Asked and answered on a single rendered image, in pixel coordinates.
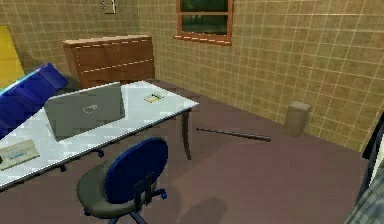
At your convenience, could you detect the black baseball bat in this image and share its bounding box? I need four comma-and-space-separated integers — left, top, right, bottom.
195, 127, 272, 143

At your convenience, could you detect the grey bin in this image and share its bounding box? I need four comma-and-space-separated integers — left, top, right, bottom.
283, 100, 312, 138

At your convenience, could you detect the grey checked cloth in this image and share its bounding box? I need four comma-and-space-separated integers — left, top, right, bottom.
343, 166, 384, 224

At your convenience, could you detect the framed wall picture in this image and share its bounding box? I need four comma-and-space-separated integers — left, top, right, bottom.
100, 0, 117, 15

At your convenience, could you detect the grey laptop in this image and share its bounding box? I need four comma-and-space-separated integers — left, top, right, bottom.
43, 81, 126, 140

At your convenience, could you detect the wooden framed window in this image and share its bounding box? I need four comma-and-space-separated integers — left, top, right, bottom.
174, 0, 235, 47

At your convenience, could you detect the white desk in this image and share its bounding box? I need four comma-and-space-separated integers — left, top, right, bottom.
0, 80, 200, 192

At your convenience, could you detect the pale green book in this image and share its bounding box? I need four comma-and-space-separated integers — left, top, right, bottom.
0, 139, 41, 172

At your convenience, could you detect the yellow room door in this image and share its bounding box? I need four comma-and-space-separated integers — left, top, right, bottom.
0, 25, 26, 90

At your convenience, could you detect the blue office chair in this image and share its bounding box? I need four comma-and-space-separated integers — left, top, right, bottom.
76, 136, 169, 224

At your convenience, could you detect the brown chest of drawers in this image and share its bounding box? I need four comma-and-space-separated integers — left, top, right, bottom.
61, 34, 156, 90

